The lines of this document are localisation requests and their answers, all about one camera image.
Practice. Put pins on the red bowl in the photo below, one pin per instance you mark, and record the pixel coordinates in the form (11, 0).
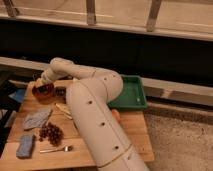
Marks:
(44, 93)

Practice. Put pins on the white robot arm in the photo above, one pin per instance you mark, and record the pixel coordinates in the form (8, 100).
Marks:
(87, 100)

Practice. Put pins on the green plastic tray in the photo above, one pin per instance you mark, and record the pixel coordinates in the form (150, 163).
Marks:
(132, 96)

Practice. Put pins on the dark small object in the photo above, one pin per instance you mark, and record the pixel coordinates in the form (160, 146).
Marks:
(60, 91)

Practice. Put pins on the yellow banana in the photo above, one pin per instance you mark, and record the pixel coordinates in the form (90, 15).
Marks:
(64, 108)

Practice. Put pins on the bunch of red grapes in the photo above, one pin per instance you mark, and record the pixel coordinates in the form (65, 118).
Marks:
(52, 133)

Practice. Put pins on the grey folded cloth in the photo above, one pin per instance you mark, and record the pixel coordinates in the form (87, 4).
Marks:
(36, 119)

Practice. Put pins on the blue object at table edge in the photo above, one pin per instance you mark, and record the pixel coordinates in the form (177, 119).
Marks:
(18, 95)

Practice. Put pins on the blue sponge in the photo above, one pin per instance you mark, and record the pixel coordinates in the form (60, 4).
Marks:
(26, 145)

